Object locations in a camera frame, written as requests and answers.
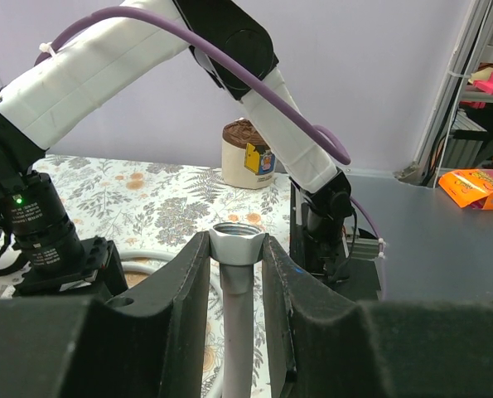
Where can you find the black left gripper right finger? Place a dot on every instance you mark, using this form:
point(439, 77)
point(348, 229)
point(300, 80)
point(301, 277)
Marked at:
point(321, 344)

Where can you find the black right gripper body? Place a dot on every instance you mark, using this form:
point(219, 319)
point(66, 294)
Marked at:
point(97, 272)

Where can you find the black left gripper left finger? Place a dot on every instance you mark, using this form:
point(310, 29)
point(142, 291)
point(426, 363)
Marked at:
point(147, 342)

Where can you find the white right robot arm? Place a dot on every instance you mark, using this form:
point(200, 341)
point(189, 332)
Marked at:
point(120, 48)

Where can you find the floral table mat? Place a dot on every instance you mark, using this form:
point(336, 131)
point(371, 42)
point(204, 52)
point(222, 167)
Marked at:
point(151, 211)

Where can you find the orange snack box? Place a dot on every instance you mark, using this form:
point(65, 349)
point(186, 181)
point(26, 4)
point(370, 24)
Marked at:
point(469, 188)

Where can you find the aluminium frame post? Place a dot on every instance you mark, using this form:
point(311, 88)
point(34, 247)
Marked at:
point(474, 33)

